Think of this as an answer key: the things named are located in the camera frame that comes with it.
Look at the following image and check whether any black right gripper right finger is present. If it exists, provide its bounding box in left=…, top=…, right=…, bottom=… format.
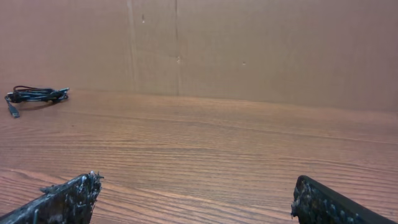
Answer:
left=291, top=175, right=395, bottom=224

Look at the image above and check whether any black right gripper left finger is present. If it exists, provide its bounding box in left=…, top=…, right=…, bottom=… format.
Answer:
left=1, top=172, right=104, bottom=224

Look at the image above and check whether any black USB cable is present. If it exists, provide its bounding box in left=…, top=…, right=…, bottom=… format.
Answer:
left=4, top=85, right=70, bottom=119

